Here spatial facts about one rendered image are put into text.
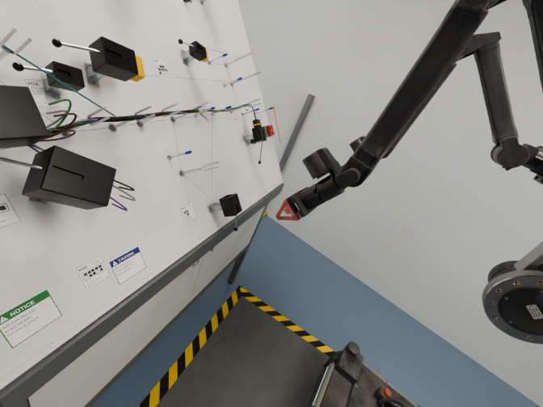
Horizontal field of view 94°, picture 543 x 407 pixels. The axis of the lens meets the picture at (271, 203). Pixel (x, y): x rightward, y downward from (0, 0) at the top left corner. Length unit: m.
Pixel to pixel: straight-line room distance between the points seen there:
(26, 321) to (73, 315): 0.07
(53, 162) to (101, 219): 0.21
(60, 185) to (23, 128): 0.08
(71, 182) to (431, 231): 2.19
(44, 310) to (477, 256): 2.35
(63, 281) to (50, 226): 0.10
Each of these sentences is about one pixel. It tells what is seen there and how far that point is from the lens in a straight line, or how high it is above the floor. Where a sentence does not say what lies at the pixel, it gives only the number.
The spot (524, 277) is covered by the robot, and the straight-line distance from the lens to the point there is 0.92.
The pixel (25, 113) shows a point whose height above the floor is 1.25.
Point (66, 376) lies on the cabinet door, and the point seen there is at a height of 0.67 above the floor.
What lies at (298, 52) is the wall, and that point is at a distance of 2.39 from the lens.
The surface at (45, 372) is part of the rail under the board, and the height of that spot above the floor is 0.84.
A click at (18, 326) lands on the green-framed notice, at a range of 0.61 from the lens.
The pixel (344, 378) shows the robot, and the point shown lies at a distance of 1.58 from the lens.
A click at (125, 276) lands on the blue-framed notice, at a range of 0.67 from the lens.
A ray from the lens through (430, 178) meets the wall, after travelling 2.17.
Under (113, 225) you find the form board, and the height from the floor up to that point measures 0.99.
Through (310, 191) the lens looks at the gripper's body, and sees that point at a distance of 0.67.
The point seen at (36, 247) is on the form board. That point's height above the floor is 1.01.
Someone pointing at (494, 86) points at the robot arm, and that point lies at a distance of 1.12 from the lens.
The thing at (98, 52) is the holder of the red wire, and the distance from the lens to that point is 0.64.
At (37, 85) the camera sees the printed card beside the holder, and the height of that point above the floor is 1.22.
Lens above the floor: 1.43
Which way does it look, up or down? 29 degrees down
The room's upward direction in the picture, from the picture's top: 24 degrees clockwise
